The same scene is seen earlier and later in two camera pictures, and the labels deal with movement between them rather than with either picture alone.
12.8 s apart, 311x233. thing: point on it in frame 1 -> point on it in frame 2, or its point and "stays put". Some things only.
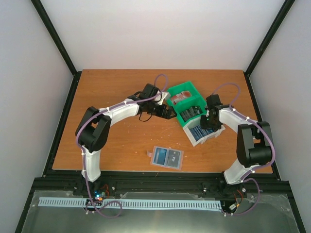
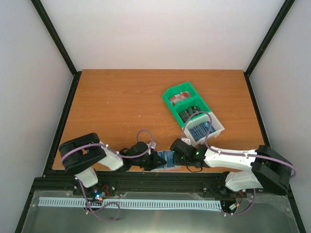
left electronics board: [98, 195] stays put
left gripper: [161, 113] -> [154, 164]
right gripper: [203, 124] -> [177, 161]
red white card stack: [180, 96] stays put
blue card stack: [198, 132] stays put
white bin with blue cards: [197, 135] stays put
